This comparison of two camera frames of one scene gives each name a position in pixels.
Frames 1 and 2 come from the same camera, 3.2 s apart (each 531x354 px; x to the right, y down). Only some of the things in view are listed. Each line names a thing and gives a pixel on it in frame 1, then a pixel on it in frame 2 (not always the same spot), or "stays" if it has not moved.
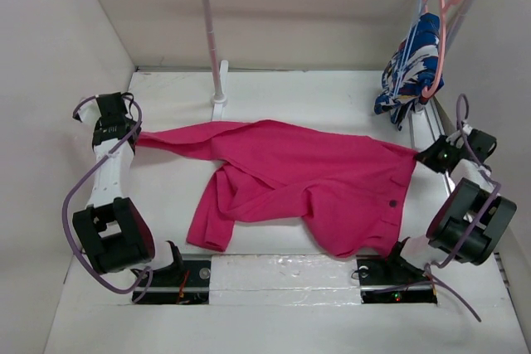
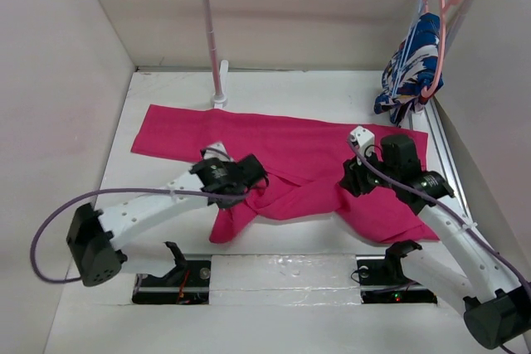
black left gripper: [131, 121] -> [236, 201]
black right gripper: [427, 156] -> [352, 172]
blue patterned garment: [413, 76] stays
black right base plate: [393, 280] stays
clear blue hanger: [409, 41] stays
